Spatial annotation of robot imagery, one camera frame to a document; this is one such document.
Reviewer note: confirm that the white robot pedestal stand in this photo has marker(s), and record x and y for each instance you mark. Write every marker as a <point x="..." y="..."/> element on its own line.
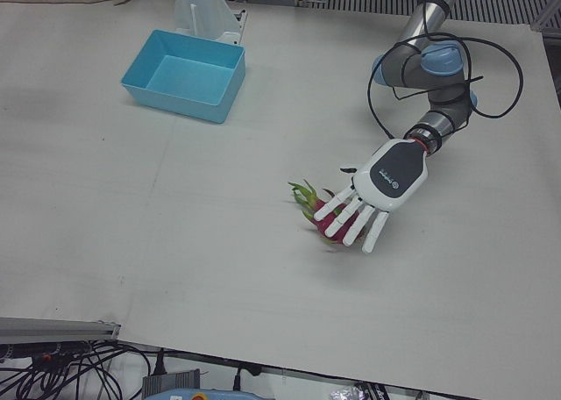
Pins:
<point x="197" y="9"/>

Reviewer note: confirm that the pink dragon fruit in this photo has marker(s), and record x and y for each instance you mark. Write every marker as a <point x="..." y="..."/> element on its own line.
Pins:
<point x="321" y="230"/>

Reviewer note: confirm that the grey finned metal box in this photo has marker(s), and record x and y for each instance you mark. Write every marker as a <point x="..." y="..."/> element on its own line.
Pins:
<point x="168" y="380"/>

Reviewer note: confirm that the white grey robot hand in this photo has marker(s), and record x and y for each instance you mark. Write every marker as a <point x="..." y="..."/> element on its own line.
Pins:
<point x="390" y="176"/>

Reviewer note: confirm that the grey hub with orange switches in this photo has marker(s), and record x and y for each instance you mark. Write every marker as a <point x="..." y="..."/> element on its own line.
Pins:
<point x="44" y="354"/>

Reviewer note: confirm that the blue grey teach pendant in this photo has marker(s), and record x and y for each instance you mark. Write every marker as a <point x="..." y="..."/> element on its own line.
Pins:
<point x="210" y="394"/>

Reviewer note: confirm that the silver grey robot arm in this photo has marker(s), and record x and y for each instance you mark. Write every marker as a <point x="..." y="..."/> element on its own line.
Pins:
<point x="434" y="5"/>

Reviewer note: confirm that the aluminium profile rail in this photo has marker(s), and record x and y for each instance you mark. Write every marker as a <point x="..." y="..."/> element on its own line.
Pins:
<point x="52" y="327"/>

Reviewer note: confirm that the light blue plastic bin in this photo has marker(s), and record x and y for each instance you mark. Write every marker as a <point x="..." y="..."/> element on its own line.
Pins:
<point x="184" y="75"/>

